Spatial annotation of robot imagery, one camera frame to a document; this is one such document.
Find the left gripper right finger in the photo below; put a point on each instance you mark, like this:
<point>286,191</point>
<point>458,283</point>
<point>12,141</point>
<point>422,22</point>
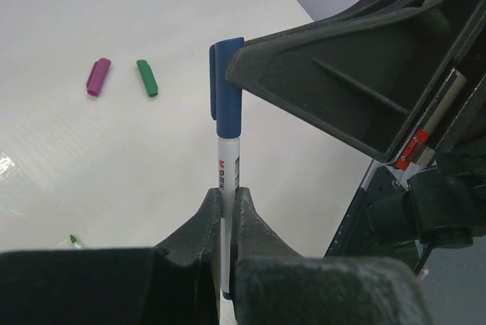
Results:
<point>270,283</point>

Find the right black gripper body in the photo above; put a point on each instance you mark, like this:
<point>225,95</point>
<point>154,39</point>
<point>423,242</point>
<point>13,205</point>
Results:
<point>433,196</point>

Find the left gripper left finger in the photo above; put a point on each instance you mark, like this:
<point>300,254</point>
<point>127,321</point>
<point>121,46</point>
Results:
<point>173,282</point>

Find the green white pen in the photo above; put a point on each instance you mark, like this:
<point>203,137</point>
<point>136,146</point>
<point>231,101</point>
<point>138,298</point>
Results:
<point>75,242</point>

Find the blue pen cap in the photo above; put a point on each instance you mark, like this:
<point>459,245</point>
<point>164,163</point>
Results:
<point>225,98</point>

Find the black white pen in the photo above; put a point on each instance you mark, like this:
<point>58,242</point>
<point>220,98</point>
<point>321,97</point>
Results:
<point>229,172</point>

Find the green pen cap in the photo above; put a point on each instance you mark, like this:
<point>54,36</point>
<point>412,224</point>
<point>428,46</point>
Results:
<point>147,77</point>

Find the purple pen cap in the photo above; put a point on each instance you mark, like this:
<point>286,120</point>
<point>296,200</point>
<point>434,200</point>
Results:
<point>97,76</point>

